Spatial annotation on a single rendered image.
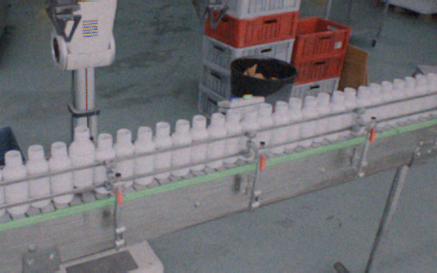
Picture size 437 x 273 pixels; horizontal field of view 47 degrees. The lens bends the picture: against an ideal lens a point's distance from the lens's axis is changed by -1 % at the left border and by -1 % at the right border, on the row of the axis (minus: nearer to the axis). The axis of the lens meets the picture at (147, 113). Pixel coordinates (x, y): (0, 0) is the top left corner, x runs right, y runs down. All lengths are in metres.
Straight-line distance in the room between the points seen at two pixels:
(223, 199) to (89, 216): 0.44
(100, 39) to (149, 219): 0.71
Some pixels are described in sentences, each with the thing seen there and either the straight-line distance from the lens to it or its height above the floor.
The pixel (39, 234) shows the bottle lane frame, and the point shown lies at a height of 0.94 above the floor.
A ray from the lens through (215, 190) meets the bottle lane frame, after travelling 1.54.
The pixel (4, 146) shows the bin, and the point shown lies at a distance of 1.91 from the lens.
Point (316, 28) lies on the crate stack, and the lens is 4.88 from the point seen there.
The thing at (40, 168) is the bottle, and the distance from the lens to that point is 1.28.
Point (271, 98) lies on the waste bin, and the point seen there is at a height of 0.50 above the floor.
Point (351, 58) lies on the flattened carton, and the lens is 4.71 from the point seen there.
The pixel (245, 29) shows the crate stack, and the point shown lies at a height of 0.80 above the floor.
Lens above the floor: 1.81
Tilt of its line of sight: 26 degrees down
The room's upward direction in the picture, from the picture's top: 3 degrees clockwise
